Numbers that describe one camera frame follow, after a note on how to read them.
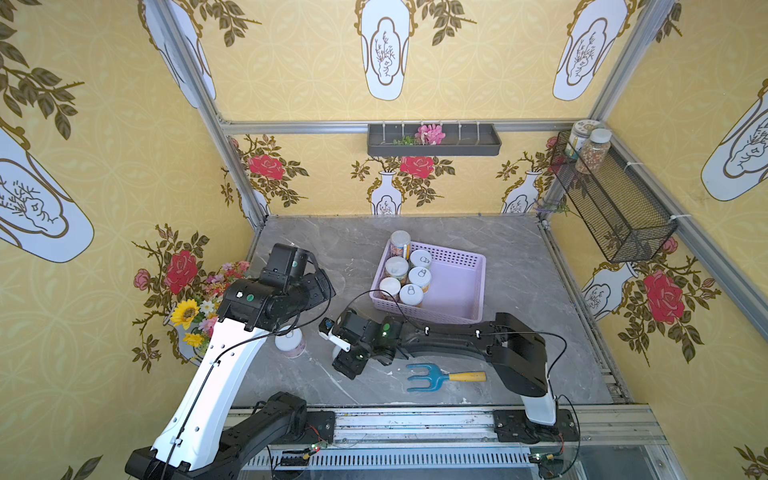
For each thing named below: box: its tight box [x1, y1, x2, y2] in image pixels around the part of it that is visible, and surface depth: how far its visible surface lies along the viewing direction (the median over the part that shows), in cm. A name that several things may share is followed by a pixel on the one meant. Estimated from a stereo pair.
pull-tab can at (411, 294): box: [399, 284, 424, 306], surface depth 94 cm
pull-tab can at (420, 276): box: [408, 266, 432, 294], surface depth 99 cm
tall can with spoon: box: [390, 230, 411, 260], surface depth 99 cm
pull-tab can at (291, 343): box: [274, 325, 307, 358], surface depth 85 cm
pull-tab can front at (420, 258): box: [410, 250, 432, 267], surface depth 102 cm
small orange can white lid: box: [379, 277, 401, 296], surface depth 94 cm
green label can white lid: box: [385, 256, 409, 280], surface depth 99 cm
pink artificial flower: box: [415, 123, 446, 146], surface depth 90 cm
